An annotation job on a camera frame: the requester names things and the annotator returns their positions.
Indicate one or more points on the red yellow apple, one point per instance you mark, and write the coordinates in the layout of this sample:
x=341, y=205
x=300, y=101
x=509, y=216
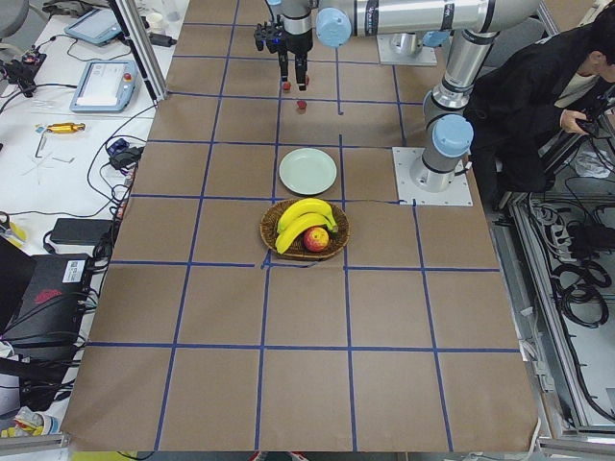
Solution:
x=316, y=239

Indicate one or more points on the person in black jacket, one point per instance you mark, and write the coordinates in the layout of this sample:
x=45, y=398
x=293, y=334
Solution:
x=540, y=91

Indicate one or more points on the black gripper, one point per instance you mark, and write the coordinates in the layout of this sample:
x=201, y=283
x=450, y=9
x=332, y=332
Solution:
x=296, y=42

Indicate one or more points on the light green plate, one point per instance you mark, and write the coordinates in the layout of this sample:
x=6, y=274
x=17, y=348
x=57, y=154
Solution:
x=307, y=171

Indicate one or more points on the black power adapter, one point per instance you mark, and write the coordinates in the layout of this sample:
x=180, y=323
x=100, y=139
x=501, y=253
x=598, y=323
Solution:
x=76, y=231

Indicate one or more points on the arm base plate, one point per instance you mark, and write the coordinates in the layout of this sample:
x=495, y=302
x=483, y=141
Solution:
x=404, y=49
x=418, y=185

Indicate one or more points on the black computer case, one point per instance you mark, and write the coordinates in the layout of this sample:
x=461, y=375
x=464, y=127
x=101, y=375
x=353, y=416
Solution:
x=43, y=297

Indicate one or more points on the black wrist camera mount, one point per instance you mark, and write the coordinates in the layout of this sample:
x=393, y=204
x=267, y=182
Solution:
x=268, y=35

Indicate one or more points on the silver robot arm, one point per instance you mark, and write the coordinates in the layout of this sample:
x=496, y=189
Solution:
x=449, y=133
x=475, y=25

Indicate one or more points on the yellow banana bunch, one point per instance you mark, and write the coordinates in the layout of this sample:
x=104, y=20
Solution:
x=301, y=216

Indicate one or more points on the blue teach pendant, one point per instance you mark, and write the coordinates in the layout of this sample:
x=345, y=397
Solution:
x=105, y=86
x=96, y=27

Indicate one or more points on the aluminium frame post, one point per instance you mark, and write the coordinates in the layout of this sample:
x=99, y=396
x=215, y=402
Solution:
x=132, y=27

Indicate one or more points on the wicker fruit basket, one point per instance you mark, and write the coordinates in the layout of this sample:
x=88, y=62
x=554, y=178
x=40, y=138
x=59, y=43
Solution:
x=268, y=232

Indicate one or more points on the gold metal cylinder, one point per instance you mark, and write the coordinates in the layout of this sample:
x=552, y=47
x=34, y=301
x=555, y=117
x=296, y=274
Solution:
x=65, y=128

